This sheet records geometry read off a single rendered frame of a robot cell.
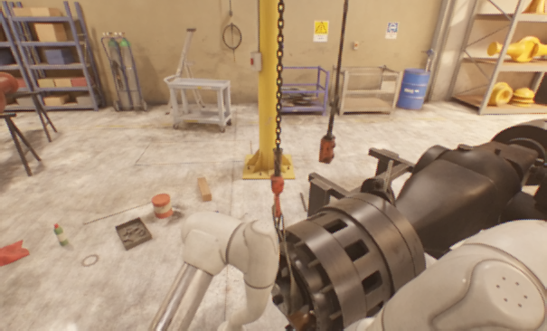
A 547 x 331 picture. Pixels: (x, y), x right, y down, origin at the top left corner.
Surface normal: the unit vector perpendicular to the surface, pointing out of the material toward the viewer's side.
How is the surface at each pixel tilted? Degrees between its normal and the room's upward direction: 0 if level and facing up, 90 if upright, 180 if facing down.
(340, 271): 35
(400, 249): 44
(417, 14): 90
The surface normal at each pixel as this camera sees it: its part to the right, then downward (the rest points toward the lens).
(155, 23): 0.11, 0.46
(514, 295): 0.01, -0.63
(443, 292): -0.89, -0.39
